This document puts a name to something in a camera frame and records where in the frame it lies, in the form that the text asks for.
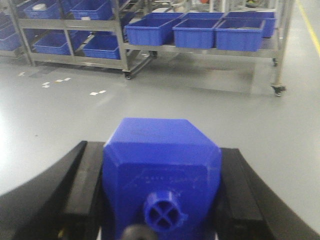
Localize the blue bin front middle on cart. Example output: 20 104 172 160
172 12 224 49

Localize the blue bin front right on cart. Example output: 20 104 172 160
215 18 266 52

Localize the blue bin upper rack left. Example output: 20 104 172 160
23 0 72 19

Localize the steel flow rack left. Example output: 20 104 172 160
0 0 161 80

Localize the blue bin front left on cart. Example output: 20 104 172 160
124 12 183 46

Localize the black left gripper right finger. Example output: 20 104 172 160
214 148 320 240

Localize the blue bottle-shaped part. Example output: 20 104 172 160
102 117 222 240

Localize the blue bin rear right on cart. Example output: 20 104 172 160
223 11 277 39

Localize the steel cart with casters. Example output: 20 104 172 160
124 0 295 97

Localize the blue bin lower rack left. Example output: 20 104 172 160
32 30 91 56

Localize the blue bin lower rack right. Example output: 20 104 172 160
82 34 121 60

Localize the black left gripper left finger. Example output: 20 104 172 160
0 141 104 240

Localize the blue bin on cart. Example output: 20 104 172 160
124 12 183 46
215 18 266 52
172 12 224 49
223 11 277 39

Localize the blue bin upper rack right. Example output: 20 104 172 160
70 0 113 21

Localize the blue bin rack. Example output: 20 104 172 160
32 30 91 56
70 0 113 21
82 34 121 60
23 0 72 19

